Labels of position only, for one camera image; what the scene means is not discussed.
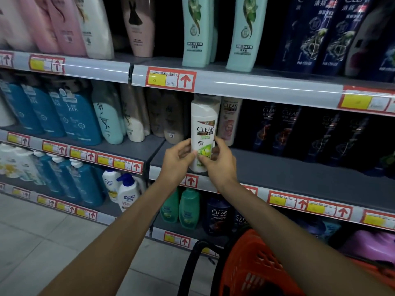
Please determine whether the person's left forearm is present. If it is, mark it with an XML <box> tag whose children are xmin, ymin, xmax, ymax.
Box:
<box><xmin>38</xmin><ymin>178</ymin><xmax>175</xmax><ymax>296</ymax></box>

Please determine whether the orange shopping basket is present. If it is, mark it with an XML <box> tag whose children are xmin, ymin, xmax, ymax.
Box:
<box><xmin>177</xmin><ymin>228</ymin><xmax>395</xmax><ymax>296</ymax></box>

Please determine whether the white pump bottle blue cap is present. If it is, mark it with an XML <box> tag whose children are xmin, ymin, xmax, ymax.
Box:
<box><xmin>102</xmin><ymin>168</ymin><xmax>123</xmax><ymax>203</ymax></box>
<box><xmin>116</xmin><ymin>173</ymin><xmax>141</xmax><ymax>213</ymax></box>

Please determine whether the grey metal store shelving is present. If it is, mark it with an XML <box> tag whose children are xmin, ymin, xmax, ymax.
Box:
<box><xmin>0</xmin><ymin>51</ymin><xmax>395</xmax><ymax>258</ymax></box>

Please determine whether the person's left hand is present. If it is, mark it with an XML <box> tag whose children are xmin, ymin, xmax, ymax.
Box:
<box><xmin>159</xmin><ymin>138</ymin><xmax>199</xmax><ymax>189</ymax></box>

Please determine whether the pink bottle black dress print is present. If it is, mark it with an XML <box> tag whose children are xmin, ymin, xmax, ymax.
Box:
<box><xmin>120</xmin><ymin>0</ymin><xmax>156</xmax><ymax>58</ymax></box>

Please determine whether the white pump bottle yellow label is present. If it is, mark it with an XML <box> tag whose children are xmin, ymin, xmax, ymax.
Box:
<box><xmin>0</xmin><ymin>143</ymin><xmax>21</xmax><ymax>179</ymax></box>
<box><xmin>11</xmin><ymin>147</ymin><xmax>45</xmax><ymax>186</ymax></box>

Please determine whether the white bottle red label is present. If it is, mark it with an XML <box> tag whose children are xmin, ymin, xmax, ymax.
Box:
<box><xmin>344</xmin><ymin>1</ymin><xmax>395</xmax><ymax>79</ymax></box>

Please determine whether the row of large navy bottles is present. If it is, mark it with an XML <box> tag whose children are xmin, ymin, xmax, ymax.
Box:
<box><xmin>273</xmin><ymin>0</ymin><xmax>395</xmax><ymax>84</ymax></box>

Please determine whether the white round bottle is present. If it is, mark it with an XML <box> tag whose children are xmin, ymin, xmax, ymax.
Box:
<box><xmin>0</xmin><ymin>95</ymin><xmax>18</xmax><ymax>127</ymax></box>

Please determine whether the navy round bottle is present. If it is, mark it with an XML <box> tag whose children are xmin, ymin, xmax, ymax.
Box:
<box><xmin>231</xmin><ymin>209</ymin><xmax>251</xmax><ymax>231</ymax></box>
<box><xmin>202</xmin><ymin>195</ymin><xmax>234</xmax><ymax>237</ymax></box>

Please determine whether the small teal bottle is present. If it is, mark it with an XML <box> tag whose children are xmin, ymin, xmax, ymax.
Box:
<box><xmin>321</xmin><ymin>220</ymin><xmax>342</xmax><ymax>243</ymax></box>

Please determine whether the white pink-label shampoo bottle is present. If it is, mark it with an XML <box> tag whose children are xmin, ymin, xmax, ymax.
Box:
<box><xmin>216</xmin><ymin>96</ymin><xmax>244</xmax><ymax>148</ymax></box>

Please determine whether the grey store shelf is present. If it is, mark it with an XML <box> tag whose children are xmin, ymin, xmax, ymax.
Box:
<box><xmin>0</xmin><ymin>0</ymin><xmax>395</xmax><ymax>259</ymax></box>

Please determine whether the pale pink tall bottle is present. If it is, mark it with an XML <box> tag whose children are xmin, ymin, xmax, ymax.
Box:
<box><xmin>0</xmin><ymin>0</ymin><xmax>37</xmax><ymax>53</ymax></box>

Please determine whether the person's right hand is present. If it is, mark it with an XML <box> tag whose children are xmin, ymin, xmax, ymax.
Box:
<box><xmin>197</xmin><ymin>136</ymin><xmax>239</xmax><ymax>193</ymax></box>

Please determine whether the white green-label shampoo bottle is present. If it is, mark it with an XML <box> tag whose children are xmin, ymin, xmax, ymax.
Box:
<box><xmin>188</xmin><ymin>100</ymin><xmax>221</xmax><ymax>174</ymax></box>

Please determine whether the purple pump bottle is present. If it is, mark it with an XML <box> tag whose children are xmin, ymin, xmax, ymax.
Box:
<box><xmin>339</xmin><ymin>229</ymin><xmax>395</xmax><ymax>266</ymax></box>

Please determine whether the row of slim dark bottles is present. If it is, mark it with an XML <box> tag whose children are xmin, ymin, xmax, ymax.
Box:
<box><xmin>236</xmin><ymin>101</ymin><xmax>395</xmax><ymax>179</ymax></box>

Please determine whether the beige bottle brown base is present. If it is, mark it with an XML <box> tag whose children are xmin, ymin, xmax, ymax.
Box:
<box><xmin>145</xmin><ymin>88</ymin><xmax>166</xmax><ymax>139</ymax></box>
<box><xmin>162</xmin><ymin>90</ymin><xmax>186</xmax><ymax>145</ymax></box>

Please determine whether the person's right forearm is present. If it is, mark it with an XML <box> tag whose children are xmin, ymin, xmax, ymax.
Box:
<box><xmin>221</xmin><ymin>180</ymin><xmax>395</xmax><ymax>296</ymax></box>

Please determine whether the teal curvy bottle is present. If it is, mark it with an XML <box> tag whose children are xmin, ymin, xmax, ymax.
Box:
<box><xmin>91</xmin><ymin>81</ymin><xmax>125</xmax><ymax>145</ymax></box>

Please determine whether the white tall bottle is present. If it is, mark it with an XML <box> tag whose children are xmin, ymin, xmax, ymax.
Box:
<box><xmin>71</xmin><ymin>0</ymin><xmax>115</xmax><ymax>60</ymax></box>

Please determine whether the beige bottle white base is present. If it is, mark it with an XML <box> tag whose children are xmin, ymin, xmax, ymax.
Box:
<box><xmin>135</xmin><ymin>86</ymin><xmax>152</xmax><ymax>136</ymax></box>
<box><xmin>119</xmin><ymin>84</ymin><xmax>146</xmax><ymax>143</ymax></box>

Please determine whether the blue square bottle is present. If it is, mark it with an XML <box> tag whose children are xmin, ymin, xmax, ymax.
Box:
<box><xmin>0</xmin><ymin>80</ymin><xmax>44</xmax><ymax>135</ymax></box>
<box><xmin>21</xmin><ymin>83</ymin><xmax>66</xmax><ymax>139</ymax></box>
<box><xmin>48</xmin><ymin>86</ymin><xmax>104</xmax><ymax>147</ymax></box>

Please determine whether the mint green tall bottle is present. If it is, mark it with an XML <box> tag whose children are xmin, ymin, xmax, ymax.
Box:
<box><xmin>181</xmin><ymin>0</ymin><xmax>216</xmax><ymax>69</ymax></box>
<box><xmin>225</xmin><ymin>0</ymin><xmax>269</xmax><ymax>73</ymax></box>

